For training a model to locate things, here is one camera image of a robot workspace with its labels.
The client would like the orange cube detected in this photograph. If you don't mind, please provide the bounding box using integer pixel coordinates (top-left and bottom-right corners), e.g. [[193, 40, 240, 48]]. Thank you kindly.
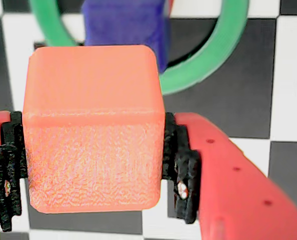
[[22, 44, 166, 215]]

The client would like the blue cube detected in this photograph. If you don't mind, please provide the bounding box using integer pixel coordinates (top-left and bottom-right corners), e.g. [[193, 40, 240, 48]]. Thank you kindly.
[[81, 0, 171, 73]]

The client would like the black white marker checkerboard mat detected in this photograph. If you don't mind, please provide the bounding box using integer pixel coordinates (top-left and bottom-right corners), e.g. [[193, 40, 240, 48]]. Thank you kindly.
[[0, 0, 297, 240]]

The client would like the green ring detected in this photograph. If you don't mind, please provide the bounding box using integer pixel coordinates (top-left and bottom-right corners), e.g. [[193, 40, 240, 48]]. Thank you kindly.
[[28, 0, 249, 96]]

